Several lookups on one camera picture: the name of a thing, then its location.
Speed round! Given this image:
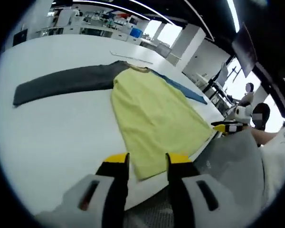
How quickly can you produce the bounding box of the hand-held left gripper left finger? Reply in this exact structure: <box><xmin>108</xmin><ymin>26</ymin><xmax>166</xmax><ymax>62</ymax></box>
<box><xmin>61</xmin><ymin>152</ymin><xmax>131</xmax><ymax>228</ymax></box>

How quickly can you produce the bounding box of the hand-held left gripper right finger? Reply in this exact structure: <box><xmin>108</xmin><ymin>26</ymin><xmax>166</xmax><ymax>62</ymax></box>
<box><xmin>165</xmin><ymin>152</ymin><xmax>231</xmax><ymax>228</ymax></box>

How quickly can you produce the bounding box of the yellow long-sleeved garment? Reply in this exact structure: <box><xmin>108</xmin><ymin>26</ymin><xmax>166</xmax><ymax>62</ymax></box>
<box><xmin>12</xmin><ymin>60</ymin><xmax>214</xmax><ymax>182</ymax></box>

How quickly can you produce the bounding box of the thin white template outline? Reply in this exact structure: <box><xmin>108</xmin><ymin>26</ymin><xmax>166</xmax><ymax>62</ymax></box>
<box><xmin>109</xmin><ymin>50</ymin><xmax>154</xmax><ymax>65</ymax></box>

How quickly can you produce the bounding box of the black metal stand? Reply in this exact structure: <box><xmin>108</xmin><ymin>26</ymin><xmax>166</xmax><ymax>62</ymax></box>
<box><xmin>201</xmin><ymin>55</ymin><xmax>237</xmax><ymax>118</ymax></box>

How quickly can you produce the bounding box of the grey mesh seat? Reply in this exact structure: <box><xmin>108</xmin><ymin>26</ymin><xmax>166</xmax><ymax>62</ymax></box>
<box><xmin>123</xmin><ymin>182</ymin><xmax>179</xmax><ymax>228</ymax></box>

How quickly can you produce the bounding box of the person's white printed shirt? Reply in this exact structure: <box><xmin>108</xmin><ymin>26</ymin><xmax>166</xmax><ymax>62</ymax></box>
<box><xmin>260</xmin><ymin>123</ymin><xmax>285</xmax><ymax>205</ymax></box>

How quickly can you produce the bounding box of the black hanging monitor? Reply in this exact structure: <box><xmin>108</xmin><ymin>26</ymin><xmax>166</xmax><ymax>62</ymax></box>
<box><xmin>231</xmin><ymin>22</ymin><xmax>257</xmax><ymax>78</ymax></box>

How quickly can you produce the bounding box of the white square pillar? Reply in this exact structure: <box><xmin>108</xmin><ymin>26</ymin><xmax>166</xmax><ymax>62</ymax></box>
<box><xmin>168</xmin><ymin>26</ymin><xmax>207</xmax><ymax>65</ymax></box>

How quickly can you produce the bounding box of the ceiling light strip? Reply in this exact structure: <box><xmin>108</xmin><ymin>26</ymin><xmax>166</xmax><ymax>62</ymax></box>
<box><xmin>226</xmin><ymin>0</ymin><xmax>241</xmax><ymax>33</ymax></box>

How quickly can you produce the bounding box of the blue container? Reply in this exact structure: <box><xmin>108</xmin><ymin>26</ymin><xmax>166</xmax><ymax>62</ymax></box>
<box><xmin>130</xmin><ymin>28</ymin><xmax>143</xmax><ymax>39</ymax></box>

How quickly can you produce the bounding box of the white lab workbench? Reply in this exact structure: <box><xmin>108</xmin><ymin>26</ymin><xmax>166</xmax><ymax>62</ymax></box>
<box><xmin>35</xmin><ymin>21</ymin><xmax>144</xmax><ymax>46</ymax></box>

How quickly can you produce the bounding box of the black box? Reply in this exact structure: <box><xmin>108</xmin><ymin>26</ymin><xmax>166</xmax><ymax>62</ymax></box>
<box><xmin>12</xmin><ymin>28</ymin><xmax>29</xmax><ymax>48</ymax></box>

